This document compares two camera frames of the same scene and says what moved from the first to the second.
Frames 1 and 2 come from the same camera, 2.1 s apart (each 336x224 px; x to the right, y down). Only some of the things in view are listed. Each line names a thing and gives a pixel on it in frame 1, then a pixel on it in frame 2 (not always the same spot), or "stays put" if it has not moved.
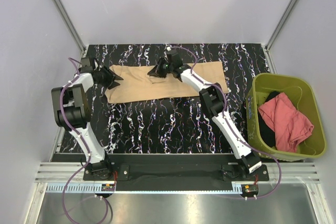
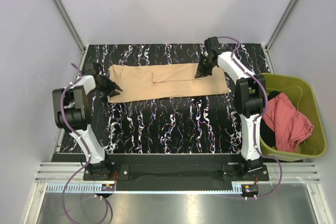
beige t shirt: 139,85 stays put
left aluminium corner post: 62,11 stays put
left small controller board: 108,187 stays put
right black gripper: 153,72 -> 203,73
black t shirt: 267,134 stays put
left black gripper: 111,76 -> 112,86
